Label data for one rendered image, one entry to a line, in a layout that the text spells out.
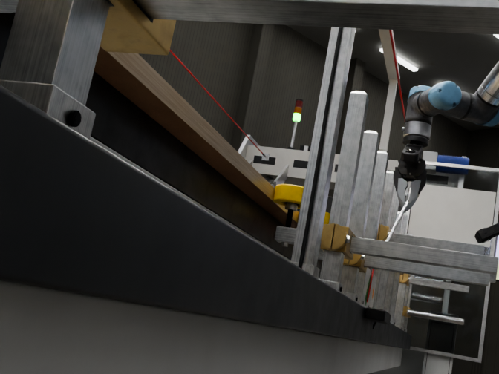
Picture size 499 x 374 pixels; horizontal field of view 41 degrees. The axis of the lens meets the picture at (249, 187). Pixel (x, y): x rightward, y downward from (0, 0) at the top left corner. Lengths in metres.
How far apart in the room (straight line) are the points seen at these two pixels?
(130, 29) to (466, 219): 3.78
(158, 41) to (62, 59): 0.10
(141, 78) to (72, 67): 0.44
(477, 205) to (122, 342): 3.73
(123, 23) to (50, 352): 0.21
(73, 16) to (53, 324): 0.18
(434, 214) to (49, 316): 3.80
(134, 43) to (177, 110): 0.46
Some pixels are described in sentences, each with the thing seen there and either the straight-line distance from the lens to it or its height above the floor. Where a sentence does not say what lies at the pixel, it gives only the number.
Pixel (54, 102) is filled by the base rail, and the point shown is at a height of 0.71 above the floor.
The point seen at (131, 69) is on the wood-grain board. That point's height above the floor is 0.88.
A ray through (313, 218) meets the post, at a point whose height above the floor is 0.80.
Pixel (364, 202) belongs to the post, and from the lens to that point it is 1.58.
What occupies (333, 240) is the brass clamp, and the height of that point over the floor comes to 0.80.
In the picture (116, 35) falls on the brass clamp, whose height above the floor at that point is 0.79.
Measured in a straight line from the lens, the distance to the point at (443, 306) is 4.08.
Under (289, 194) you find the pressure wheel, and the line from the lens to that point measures 1.37.
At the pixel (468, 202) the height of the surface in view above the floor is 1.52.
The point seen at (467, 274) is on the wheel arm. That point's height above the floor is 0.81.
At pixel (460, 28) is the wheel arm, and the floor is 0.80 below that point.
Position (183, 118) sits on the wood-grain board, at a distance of 0.93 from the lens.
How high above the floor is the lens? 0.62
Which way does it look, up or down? 11 degrees up
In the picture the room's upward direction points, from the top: 11 degrees clockwise
